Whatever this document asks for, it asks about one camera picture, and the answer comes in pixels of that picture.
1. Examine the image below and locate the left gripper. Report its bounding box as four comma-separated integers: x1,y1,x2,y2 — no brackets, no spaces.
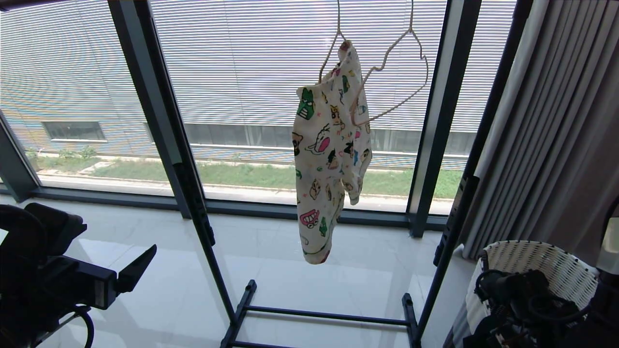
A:
46,244,158,311

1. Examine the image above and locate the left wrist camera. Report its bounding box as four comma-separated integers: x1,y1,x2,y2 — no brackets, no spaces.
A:
25,203,88,257

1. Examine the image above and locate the cream printed garment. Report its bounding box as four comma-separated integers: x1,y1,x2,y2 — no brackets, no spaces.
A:
292,40,373,265

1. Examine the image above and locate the black clothes rack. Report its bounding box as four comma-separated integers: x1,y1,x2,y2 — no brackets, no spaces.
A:
133,0,533,348

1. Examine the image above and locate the white laundry basket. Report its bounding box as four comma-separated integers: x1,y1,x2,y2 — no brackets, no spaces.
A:
465,240,601,341

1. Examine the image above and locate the brown curtain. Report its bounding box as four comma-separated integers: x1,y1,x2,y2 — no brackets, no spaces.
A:
461,0,619,267

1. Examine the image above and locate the window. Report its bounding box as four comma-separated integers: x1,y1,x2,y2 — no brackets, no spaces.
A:
0,0,532,238

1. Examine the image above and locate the black cable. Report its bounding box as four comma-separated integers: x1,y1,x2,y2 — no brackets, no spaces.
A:
72,306,96,348
526,294,593,325

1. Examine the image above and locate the pink clothes hanger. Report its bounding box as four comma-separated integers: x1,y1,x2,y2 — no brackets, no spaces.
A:
349,0,430,128
317,0,350,84

